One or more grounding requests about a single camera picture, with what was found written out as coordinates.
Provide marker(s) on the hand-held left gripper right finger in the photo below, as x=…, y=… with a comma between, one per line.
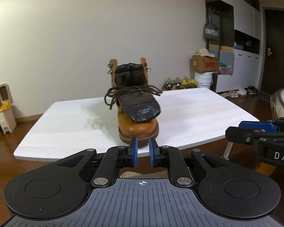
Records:
x=153, y=153

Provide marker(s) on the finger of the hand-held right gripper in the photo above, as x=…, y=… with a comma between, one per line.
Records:
x=255, y=125
x=236, y=134

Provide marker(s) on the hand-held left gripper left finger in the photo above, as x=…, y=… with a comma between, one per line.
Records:
x=133, y=153

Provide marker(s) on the tan leather boot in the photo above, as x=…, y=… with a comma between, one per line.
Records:
x=137, y=128

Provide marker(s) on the dark brown shoelace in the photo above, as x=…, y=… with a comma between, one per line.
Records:
x=130, y=89

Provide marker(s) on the row of light shoes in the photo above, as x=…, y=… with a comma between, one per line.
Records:
x=236, y=92

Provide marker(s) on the white metal table leg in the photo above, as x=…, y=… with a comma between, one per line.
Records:
x=227, y=150

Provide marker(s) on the white plastic bucket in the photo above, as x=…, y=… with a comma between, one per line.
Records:
x=203, y=80

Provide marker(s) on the colourful plastic bag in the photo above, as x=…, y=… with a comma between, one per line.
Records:
x=224, y=69

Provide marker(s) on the cluster of cooking oil bottles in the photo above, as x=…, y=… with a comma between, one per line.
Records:
x=177, y=85

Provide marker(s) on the cardboard box with red label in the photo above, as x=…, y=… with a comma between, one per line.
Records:
x=203, y=65

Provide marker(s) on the dark brown door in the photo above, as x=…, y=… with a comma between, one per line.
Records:
x=279, y=52

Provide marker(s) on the straw hat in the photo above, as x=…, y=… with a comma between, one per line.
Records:
x=203, y=52

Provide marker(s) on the grey hanging bag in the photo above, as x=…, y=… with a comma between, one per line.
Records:
x=211, y=32

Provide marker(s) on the beige lidded trash bin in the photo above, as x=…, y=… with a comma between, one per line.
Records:
x=6, y=118

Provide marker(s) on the white and dark wall cabinet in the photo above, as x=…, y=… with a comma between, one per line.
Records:
x=243, y=16

